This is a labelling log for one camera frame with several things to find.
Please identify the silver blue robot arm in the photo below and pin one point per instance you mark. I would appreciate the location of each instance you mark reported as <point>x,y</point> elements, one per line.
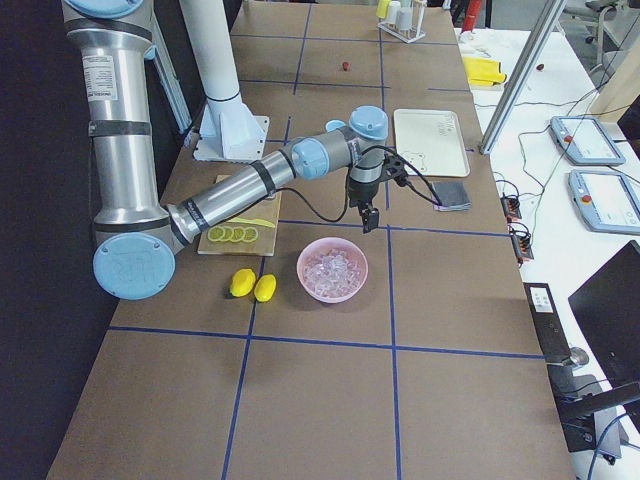
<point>137,237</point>

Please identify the lemon slice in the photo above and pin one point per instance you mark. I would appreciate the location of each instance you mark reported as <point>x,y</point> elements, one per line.
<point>217,234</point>
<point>249,234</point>

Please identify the yellow lemon far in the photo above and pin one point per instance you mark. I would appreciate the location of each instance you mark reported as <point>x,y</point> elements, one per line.
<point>242,282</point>

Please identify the wooden cutting board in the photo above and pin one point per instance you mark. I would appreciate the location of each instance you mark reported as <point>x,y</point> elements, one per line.
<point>268,209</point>

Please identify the aluminium frame post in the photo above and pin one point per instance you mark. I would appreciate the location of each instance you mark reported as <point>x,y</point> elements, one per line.
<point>525,64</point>

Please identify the yellow lemon near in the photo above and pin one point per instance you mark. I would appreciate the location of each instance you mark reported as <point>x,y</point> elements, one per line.
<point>265,288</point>

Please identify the yellow plastic knife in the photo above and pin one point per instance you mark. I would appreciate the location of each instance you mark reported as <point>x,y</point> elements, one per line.
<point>254,222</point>

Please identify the clear ice cubes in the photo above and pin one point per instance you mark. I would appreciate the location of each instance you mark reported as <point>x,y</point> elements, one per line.
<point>333,273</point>

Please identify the black power strip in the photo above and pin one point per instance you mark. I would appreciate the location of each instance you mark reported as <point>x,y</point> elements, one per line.
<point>548,327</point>

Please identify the cream bear serving tray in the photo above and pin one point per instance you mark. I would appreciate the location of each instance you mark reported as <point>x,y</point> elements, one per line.
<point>431,141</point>

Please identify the white cup on rack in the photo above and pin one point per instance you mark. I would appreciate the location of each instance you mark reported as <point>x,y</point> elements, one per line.
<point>392,11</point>

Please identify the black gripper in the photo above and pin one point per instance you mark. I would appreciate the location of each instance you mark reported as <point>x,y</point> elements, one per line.
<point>363,193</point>

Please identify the white cup rack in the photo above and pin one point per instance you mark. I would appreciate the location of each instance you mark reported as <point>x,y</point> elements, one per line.
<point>417,31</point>

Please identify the orange black connector box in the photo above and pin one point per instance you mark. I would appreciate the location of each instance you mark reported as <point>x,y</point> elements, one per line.
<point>511,208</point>

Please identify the black monitor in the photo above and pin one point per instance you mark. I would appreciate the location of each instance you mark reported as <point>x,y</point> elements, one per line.
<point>606,308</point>

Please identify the yellow cloth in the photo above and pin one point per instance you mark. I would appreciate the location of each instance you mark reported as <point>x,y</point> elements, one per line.
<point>483,72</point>

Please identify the teach pendant far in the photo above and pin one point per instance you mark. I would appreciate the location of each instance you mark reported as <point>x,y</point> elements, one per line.
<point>585,142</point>

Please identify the white pedestal column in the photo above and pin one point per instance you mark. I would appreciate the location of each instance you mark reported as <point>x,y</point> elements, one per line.
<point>207,27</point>

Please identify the teach pendant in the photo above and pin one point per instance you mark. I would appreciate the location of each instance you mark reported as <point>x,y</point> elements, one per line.
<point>605,201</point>
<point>585,142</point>

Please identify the pink bowl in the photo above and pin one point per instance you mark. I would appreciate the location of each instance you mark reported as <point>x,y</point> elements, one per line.
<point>324,244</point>

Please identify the teach pendant near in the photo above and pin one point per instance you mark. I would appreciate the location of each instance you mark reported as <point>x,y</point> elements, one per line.
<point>605,201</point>

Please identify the grey cup on rack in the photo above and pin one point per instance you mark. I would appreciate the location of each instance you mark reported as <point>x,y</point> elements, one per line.
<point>404,19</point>

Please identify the yellow cup on rack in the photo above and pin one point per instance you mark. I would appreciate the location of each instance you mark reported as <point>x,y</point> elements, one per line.
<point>382,9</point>

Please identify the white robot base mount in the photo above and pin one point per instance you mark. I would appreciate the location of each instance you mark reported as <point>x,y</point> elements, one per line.
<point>231,132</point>

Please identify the folded grey cloth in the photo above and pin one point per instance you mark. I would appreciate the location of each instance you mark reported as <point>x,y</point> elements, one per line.
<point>452,196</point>

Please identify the yellow lemon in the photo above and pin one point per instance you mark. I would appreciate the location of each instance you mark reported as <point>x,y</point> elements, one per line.
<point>265,288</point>
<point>242,282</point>

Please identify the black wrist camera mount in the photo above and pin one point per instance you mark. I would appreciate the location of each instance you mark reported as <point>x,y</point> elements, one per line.
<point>393,169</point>

